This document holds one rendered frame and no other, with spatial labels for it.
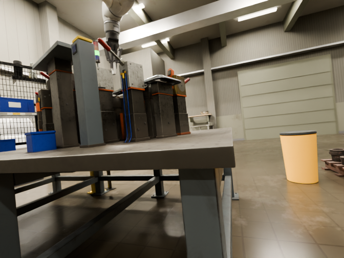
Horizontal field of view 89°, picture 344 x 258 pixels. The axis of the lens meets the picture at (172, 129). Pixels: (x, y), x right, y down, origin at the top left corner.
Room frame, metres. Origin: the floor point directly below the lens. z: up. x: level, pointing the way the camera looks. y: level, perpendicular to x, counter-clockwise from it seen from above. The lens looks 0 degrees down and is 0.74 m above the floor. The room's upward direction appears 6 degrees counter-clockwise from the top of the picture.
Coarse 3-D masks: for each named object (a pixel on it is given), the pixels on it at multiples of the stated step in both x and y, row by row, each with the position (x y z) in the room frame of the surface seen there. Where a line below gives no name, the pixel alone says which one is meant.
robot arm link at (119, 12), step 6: (102, 0) 0.87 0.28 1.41; (108, 0) 0.86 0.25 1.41; (114, 0) 0.86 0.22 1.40; (120, 0) 0.86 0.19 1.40; (126, 0) 0.86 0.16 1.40; (132, 0) 0.88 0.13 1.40; (108, 6) 0.89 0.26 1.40; (114, 6) 0.89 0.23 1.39; (120, 6) 0.89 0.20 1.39; (126, 6) 0.89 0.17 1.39; (132, 6) 0.92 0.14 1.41; (114, 12) 0.94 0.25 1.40; (120, 12) 0.94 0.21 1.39; (126, 12) 0.95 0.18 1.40
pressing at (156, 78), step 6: (150, 78) 0.85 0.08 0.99; (156, 78) 0.87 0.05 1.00; (162, 78) 0.88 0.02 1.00; (168, 78) 0.89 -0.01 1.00; (174, 78) 0.89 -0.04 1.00; (144, 84) 0.96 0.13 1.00; (174, 84) 0.99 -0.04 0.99; (120, 90) 1.00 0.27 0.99; (114, 96) 1.18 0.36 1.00; (120, 96) 1.20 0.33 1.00
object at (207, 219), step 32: (0, 192) 0.64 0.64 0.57; (64, 192) 1.80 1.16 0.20; (96, 192) 2.27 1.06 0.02; (160, 192) 1.98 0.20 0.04; (192, 192) 0.37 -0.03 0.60; (224, 192) 1.31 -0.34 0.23; (0, 224) 0.63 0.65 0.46; (96, 224) 1.06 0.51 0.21; (192, 224) 0.37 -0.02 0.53; (224, 224) 0.89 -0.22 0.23; (0, 256) 0.62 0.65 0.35; (64, 256) 0.85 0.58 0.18; (192, 256) 0.38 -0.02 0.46; (224, 256) 0.37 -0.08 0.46
